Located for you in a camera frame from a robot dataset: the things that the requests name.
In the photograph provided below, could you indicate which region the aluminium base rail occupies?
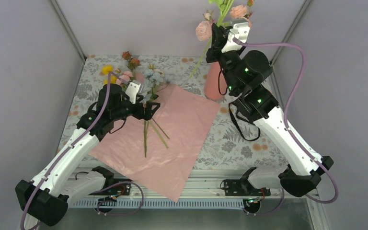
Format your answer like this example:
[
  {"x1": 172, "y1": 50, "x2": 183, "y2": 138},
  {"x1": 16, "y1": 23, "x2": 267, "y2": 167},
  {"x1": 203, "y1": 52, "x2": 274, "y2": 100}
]
[{"x1": 33, "y1": 168, "x2": 320, "y2": 209}]

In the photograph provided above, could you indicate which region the black gold-lettered ribbon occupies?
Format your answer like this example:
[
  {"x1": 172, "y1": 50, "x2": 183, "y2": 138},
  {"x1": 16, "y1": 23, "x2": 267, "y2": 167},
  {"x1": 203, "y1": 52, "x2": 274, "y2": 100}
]
[{"x1": 228, "y1": 101, "x2": 263, "y2": 142}]

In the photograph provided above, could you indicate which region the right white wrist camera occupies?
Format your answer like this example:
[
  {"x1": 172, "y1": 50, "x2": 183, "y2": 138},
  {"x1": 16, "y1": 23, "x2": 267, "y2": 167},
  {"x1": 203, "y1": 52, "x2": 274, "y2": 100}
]
[{"x1": 221, "y1": 19, "x2": 251, "y2": 53}]

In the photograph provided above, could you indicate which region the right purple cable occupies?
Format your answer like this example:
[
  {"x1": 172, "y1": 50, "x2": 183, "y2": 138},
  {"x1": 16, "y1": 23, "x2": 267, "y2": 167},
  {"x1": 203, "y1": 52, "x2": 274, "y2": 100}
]
[{"x1": 233, "y1": 37, "x2": 340, "y2": 205}]

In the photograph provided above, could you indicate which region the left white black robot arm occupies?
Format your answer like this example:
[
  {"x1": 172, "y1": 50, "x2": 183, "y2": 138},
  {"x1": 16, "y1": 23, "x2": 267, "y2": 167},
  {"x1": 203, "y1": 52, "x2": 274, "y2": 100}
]
[{"x1": 15, "y1": 82, "x2": 160, "y2": 229}]

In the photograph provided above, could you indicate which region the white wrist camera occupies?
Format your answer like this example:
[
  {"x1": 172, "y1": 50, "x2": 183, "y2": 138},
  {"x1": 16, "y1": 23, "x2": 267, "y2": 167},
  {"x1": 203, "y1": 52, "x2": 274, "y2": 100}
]
[
  {"x1": 125, "y1": 80, "x2": 144, "y2": 104},
  {"x1": 221, "y1": 19, "x2": 251, "y2": 53}
]

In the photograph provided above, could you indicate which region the pink cylindrical vase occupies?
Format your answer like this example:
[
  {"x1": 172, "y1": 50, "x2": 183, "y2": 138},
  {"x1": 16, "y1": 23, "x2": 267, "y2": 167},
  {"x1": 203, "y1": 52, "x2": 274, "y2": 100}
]
[{"x1": 204, "y1": 62, "x2": 227, "y2": 101}]

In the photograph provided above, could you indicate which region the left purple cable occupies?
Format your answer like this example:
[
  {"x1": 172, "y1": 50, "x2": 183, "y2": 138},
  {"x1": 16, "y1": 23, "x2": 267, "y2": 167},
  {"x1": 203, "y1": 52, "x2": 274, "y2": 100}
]
[{"x1": 19, "y1": 71, "x2": 131, "y2": 230}]

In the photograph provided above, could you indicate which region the purple pink wrapping paper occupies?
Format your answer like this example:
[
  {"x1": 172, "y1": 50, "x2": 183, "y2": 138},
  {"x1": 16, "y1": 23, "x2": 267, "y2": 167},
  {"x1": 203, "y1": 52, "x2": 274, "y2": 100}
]
[{"x1": 90, "y1": 84, "x2": 220, "y2": 202}]

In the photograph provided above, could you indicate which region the peach rose flower stem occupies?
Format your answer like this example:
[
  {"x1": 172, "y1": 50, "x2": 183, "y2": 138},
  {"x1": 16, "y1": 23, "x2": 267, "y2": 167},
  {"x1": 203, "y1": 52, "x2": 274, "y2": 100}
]
[{"x1": 229, "y1": 0, "x2": 254, "y2": 28}]

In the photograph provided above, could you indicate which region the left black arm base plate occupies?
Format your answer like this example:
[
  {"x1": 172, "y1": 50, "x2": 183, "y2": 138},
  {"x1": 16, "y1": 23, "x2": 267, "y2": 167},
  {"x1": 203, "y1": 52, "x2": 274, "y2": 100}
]
[{"x1": 107, "y1": 178, "x2": 131, "y2": 196}]

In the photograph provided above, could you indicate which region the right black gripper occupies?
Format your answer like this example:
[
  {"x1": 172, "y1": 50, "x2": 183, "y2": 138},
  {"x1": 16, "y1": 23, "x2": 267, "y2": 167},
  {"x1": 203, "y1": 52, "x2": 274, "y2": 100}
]
[{"x1": 205, "y1": 23, "x2": 247, "y2": 93}]

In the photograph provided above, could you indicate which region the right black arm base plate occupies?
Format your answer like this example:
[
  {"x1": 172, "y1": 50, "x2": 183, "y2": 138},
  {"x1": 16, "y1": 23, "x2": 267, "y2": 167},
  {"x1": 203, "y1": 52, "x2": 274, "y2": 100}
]
[{"x1": 220, "y1": 179, "x2": 271, "y2": 196}]

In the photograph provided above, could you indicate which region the purple cable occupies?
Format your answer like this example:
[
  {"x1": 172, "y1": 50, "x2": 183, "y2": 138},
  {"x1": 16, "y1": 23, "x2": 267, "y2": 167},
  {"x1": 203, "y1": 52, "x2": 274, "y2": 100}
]
[
  {"x1": 19, "y1": 71, "x2": 131, "y2": 230},
  {"x1": 233, "y1": 37, "x2": 340, "y2": 205}
]

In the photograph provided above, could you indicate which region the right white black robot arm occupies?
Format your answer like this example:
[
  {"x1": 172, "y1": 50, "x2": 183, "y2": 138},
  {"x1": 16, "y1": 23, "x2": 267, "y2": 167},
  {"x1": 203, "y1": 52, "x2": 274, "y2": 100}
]
[{"x1": 206, "y1": 23, "x2": 333, "y2": 197}]

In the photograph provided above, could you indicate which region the purple flower bouquet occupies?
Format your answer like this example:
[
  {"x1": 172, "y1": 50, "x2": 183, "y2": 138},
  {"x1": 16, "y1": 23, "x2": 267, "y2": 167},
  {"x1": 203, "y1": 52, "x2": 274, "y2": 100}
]
[{"x1": 101, "y1": 51, "x2": 175, "y2": 159}]

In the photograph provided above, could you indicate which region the floral patterned table mat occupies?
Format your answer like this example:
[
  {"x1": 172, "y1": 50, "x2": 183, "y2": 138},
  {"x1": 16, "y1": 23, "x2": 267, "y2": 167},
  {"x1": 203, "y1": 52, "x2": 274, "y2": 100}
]
[{"x1": 59, "y1": 55, "x2": 288, "y2": 170}]

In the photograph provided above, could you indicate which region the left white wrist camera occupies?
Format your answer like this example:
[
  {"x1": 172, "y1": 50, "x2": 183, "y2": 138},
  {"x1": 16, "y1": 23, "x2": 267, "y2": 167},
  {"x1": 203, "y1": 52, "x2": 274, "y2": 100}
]
[{"x1": 125, "y1": 80, "x2": 144, "y2": 104}]

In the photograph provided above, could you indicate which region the pink rose flower stem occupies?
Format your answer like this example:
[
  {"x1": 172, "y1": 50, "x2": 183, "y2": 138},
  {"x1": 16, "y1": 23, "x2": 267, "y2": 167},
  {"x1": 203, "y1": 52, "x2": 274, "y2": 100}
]
[{"x1": 195, "y1": 10, "x2": 215, "y2": 41}]

